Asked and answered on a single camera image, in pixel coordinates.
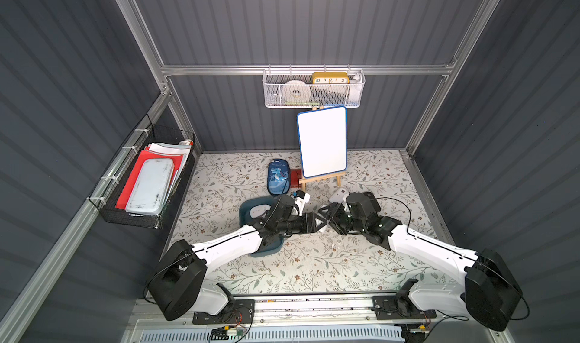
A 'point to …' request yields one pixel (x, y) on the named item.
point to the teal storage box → (266, 246)
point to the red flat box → (295, 175)
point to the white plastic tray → (150, 188)
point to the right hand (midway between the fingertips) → (324, 212)
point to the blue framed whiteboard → (323, 141)
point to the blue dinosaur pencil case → (279, 177)
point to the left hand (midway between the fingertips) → (325, 227)
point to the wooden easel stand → (304, 181)
